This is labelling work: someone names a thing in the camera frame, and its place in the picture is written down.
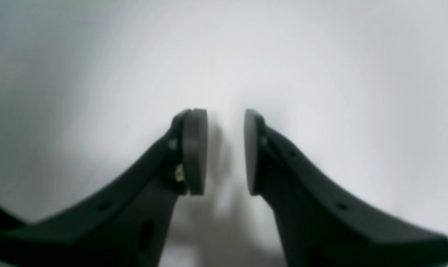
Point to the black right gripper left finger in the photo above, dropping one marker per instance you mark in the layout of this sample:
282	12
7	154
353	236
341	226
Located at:
126	223

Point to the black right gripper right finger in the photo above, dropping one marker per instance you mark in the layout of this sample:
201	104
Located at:
320	224

